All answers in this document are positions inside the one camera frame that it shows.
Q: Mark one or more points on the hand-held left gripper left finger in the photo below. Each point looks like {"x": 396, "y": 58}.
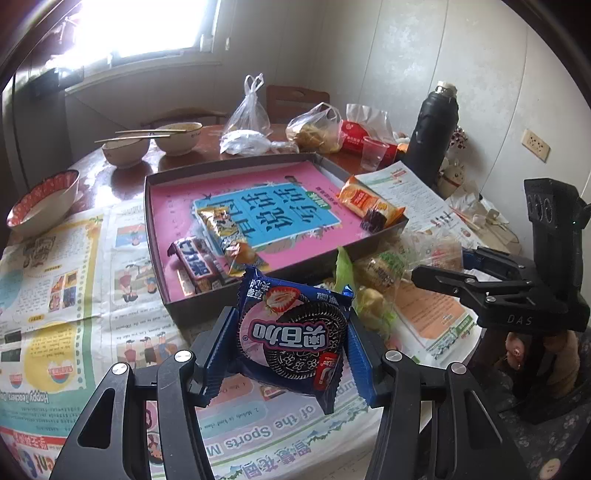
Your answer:
{"x": 217, "y": 355}

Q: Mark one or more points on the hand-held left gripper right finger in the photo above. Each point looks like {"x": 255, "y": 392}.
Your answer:
{"x": 364, "y": 364}

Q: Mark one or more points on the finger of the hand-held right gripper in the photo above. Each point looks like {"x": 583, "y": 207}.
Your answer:
{"x": 443, "y": 277}
{"x": 498, "y": 265}

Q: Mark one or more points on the clear plastic snack packet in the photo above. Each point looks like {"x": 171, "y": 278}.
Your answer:
{"x": 431, "y": 251}

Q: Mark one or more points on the small yellow green snack packet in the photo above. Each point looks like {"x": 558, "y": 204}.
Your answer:
{"x": 376, "y": 307}

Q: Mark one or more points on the clear cake packet green label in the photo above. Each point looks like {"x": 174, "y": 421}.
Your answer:
{"x": 381, "y": 272}

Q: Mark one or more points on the blue sandwich cookie packet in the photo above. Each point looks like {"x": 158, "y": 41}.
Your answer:
{"x": 291, "y": 337}

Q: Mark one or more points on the dark purple snack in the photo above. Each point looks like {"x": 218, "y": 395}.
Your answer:
{"x": 373, "y": 220}

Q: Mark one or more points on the dark chocolate bar packet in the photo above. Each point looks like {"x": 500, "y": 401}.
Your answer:
{"x": 198, "y": 265}

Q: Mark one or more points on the orange cracker packet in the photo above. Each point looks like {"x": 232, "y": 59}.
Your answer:
{"x": 369, "y": 201}

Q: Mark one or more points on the yellow brown striped snack packet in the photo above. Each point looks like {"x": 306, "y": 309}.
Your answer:
{"x": 226, "y": 230}

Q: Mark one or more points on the shallow grey box pink lining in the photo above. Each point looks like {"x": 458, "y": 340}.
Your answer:
{"x": 286, "y": 184}

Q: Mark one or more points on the person's right hand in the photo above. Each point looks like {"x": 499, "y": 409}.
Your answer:
{"x": 563, "y": 364}

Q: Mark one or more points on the orange page newspaper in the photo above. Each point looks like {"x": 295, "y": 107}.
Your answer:
{"x": 429, "y": 318}

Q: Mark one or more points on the wrapped disposable chopsticks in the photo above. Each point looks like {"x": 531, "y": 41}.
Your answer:
{"x": 468, "y": 220}

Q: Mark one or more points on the crumpled white tissue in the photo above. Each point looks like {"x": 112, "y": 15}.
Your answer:
{"x": 464, "y": 205}

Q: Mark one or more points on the white text newspaper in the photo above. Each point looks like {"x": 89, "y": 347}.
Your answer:
{"x": 406, "y": 194}

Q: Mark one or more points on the beige rabbit figurine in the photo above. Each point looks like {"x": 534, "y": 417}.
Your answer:
{"x": 451, "y": 180}

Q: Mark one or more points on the red white artificial flowers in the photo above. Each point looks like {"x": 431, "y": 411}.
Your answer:
{"x": 458, "y": 137}

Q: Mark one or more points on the black thermos bottle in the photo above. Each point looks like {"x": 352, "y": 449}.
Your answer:
{"x": 431, "y": 138}

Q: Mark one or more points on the clear plastic cup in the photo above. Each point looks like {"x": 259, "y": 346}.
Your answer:
{"x": 374, "y": 154}

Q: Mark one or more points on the colourful cartoon newspaper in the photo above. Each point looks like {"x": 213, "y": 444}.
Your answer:
{"x": 69, "y": 300}

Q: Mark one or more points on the red tissue pack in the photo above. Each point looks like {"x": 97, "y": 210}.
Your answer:
{"x": 364, "y": 131}

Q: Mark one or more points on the dark floral clothing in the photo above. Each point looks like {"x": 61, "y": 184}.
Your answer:
{"x": 545, "y": 447}

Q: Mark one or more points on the plastic bag with yellow food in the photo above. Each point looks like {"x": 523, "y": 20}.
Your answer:
{"x": 314, "y": 134}

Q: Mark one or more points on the crumpled clear plastic bag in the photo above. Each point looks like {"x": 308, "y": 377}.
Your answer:
{"x": 249, "y": 142}

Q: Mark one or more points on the large beige bowl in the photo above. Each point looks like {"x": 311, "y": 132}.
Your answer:
{"x": 179, "y": 141}

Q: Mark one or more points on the small beige bowl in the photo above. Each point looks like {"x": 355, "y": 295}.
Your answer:
{"x": 125, "y": 154}

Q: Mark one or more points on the red patterned bowl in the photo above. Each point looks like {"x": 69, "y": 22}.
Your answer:
{"x": 44, "y": 203}

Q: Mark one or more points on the wooden chair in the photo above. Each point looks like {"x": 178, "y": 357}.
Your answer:
{"x": 295, "y": 97}

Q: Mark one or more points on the chopstick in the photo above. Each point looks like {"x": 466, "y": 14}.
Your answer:
{"x": 152, "y": 131}
{"x": 134, "y": 137}

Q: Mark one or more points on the knotted clear plastic bag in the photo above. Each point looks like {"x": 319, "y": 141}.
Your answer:
{"x": 247, "y": 115}

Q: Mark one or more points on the window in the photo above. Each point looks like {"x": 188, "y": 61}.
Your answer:
{"x": 138, "y": 27}

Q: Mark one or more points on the white wall socket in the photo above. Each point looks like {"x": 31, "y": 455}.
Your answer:
{"x": 535, "y": 145}

